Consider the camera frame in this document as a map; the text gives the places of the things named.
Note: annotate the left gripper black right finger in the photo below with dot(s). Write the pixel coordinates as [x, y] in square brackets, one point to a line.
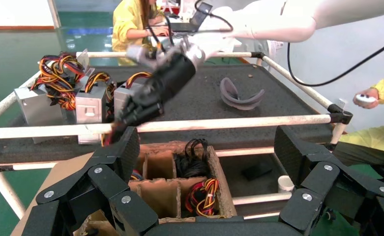
[322, 182]

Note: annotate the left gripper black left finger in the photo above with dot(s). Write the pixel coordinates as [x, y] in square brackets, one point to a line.
[107, 182]

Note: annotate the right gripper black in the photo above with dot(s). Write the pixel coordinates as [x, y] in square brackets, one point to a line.
[172, 79]

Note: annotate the white handheld remote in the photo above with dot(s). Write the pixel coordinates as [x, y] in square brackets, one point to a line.
[364, 97]

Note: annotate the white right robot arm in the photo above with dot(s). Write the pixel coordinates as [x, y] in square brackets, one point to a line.
[292, 22]

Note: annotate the cardboard box with dividers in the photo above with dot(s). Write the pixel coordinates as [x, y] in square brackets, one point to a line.
[159, 195]

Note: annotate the short white pipe stub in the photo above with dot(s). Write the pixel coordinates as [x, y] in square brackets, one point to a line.
[286, 184]

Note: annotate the white pipe table leg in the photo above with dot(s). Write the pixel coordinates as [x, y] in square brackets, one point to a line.
[6, 192]
[337, 133]

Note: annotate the black flat block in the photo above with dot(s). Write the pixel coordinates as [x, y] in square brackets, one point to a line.
[257, 171]

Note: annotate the person in yellow coat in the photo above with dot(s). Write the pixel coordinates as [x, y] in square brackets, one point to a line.
[374, 140]

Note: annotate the black pipe corner joint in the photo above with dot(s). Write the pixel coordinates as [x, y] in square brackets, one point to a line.
[258, 54]
[341, 116]

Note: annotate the white label sign card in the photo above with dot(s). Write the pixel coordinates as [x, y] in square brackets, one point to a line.
[83, 60]

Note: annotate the seated person in yellow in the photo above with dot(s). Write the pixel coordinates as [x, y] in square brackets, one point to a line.
[126, 29]

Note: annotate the grey curved foam pad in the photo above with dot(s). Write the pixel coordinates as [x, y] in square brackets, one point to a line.
[240, 104]

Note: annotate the black laptop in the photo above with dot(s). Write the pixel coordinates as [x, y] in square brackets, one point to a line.
[195, 21]

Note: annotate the white building pillar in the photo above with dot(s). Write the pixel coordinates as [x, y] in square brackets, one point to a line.
[54, 14]

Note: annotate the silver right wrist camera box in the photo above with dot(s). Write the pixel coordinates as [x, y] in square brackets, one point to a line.
[139, 55]

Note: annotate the white pipe shelf rail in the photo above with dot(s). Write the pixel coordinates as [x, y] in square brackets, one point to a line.
[244, 151]
[35, 166]
[260, 198]

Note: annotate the white pipe table rail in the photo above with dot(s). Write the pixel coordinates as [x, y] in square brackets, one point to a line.
[107, 54]
[211, 123]
[302, 86]
[2, 103]

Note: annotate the white wall socket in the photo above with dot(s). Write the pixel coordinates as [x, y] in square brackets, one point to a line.
[341, 103]

